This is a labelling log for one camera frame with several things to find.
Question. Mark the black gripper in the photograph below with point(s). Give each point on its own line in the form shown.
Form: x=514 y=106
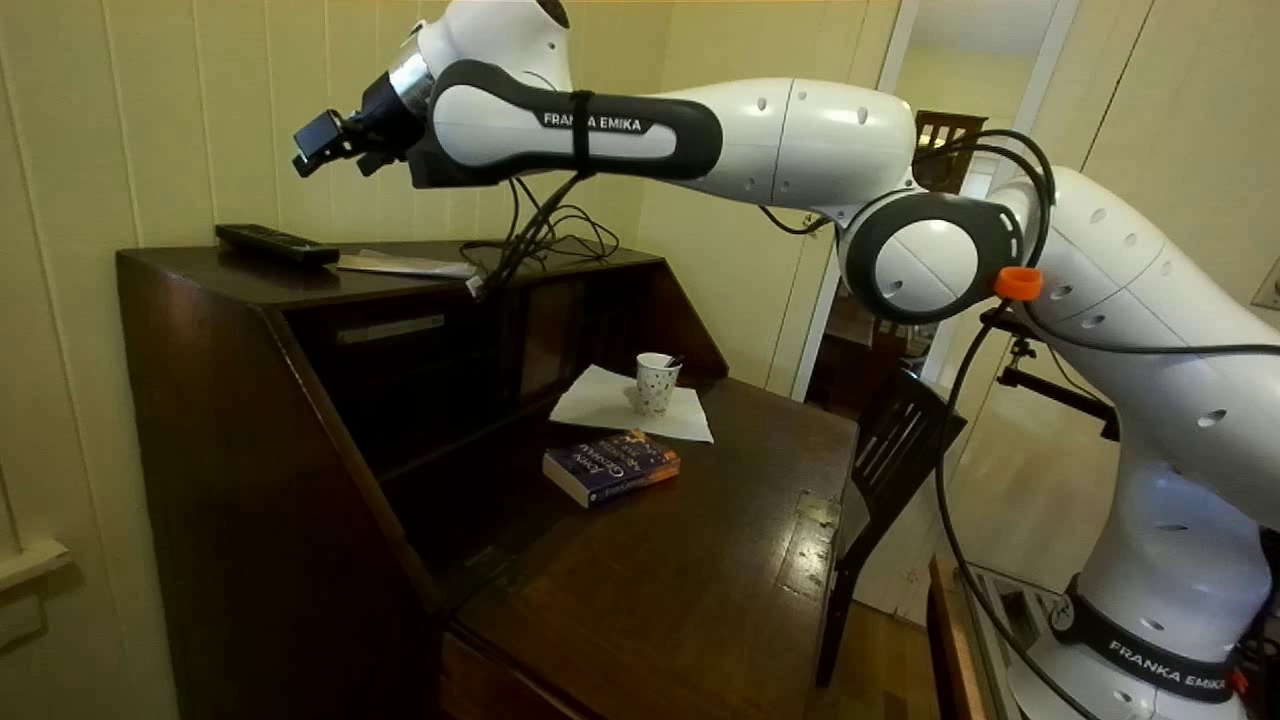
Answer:
x=388 y=123

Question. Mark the black remote control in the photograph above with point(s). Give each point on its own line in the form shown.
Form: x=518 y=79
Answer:
x=275 y=243

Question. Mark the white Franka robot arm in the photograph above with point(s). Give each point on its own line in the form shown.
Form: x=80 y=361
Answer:
x=802 y=135

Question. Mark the pale paper sheet with torn edge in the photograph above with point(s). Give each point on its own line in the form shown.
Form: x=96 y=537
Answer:
x=400 y=267

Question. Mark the white paper sheet under cup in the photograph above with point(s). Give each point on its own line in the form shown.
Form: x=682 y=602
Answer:
x=603 y=403

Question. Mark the white dotted paper cup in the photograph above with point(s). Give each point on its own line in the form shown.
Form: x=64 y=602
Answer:
x=654 y=381

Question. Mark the blue John Grisham book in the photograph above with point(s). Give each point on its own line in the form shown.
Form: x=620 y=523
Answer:
x=611 y=465

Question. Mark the dark wooden secretary desk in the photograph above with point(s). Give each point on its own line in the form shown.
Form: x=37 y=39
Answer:
x=664 y=587

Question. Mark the dark wooden slatted chair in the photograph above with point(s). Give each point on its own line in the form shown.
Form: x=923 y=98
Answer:
x=892 y=455

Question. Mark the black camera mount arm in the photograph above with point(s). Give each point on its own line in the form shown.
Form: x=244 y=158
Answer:
x=1067 y=394

